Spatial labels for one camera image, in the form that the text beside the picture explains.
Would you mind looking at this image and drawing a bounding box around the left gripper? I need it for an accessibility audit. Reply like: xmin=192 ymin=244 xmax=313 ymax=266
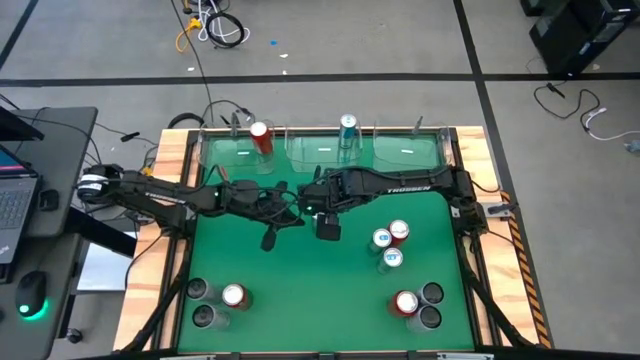
xmin=254 ymin=184 xmax=306 ymax=229

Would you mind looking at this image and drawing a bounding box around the red soda can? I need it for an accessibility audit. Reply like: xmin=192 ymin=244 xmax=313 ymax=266
xmin=387 ymin=218 xmax=412 ymax=247
xmin=387 ymin=289 xmax=420 ymax=319
xmin=221 ymin=282 xmax=255 ymax=312
xmin=248 ymin=120 xmax=275 ymax=156

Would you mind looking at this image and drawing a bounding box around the white soda can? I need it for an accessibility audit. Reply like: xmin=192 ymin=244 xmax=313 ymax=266
xmin=405 ymin=304 xmax=444 ymax=335
xmin=191 ymin=304 xmax=232 ymax=332
xmin=185 ymin=277 xmax=224 ymax=305
xmin=417 ymin=281 xmax=446 ymax=307

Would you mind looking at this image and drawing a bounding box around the clear plastic bin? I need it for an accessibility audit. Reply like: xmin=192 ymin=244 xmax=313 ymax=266
xmin=372 ymin=119 xmax=454 ymax=176
xmin=281 ymin=122 xmax=362 ymax=174
xmin=191 ymin=123 xmax=275 ymax=179

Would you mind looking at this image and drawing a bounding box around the green table mat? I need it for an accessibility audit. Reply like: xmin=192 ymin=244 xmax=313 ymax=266
xmin=177 ymin=132 xmax=475 ymax=354

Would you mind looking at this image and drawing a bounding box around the white board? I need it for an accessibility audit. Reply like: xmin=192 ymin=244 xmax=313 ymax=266
xmin=77 ymin=242 xmax=134 ymax=292

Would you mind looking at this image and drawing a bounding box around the yellow black hazard tape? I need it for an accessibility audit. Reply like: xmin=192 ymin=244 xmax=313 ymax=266
xmin=499 ymin=190 xmax=554 ymax=350

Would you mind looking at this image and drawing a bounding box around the black office desk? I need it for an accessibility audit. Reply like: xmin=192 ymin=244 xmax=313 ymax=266
xmin=0 ymin=106 xmax=139 ymax=360

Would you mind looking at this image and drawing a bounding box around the black adapter box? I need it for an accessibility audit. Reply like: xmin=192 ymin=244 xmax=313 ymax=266
xmin=38 ymin=188 xmax=60 ymax=212

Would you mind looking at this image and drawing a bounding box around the black computer mouse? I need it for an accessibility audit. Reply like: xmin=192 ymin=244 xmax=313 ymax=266
xmin=13 ymin=269 xmax=50 ymax=321

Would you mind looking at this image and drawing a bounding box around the black laptop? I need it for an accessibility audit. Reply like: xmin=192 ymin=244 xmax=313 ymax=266
xmin=0 ymin=144 xmax=41 ymax=266

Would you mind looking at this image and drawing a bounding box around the black monitor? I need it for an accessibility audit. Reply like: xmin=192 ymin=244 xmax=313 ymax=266
xmin=0 ymin=106 xmax=45 ymax=142

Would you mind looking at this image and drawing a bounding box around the black computer tower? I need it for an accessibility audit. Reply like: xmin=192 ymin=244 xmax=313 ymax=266
xmin=519 ymin=0 xmax=640 ymax=77

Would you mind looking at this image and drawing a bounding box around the thin black cable arc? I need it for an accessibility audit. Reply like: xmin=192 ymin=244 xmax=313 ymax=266
xmin=201 ymin=98 xmax=257 ymax=127

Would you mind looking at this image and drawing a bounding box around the black metal rig frame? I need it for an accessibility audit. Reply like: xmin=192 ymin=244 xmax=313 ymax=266
xmin=119 ymin=127 xmax=551 ymax=360

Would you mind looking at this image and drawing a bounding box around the thick black cable loop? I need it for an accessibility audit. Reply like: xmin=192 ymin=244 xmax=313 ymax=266
xmin=166 ymin=112 xmax=206 ymax=130

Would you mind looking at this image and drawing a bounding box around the long thin black cable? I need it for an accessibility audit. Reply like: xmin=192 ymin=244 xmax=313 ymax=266
xmin=168 ymin=0 xmax=215 ymax=126

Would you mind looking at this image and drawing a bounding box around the black coiled cable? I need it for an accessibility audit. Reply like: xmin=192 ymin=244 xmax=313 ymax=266
xmin=204 ymin=10 xmax=246 ymax=50

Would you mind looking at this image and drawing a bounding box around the white coiled cable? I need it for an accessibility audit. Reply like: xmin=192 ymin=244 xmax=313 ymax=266
xmin=196 ymin=0 xmax=251 ymax=44

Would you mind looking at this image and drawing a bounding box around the yellow cable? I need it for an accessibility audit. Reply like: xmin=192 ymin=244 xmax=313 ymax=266
xmin=174 ymin=16 xmax=203 ymax=54

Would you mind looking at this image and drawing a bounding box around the black floor cable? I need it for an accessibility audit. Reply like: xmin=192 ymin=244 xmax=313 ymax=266
xmin=532 ymin=81 xmax=601 ymax=134

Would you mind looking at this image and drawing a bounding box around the white floor cable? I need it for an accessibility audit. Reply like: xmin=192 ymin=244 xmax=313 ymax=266
xmin=579 ymin=105 xmax=640 ymax=143

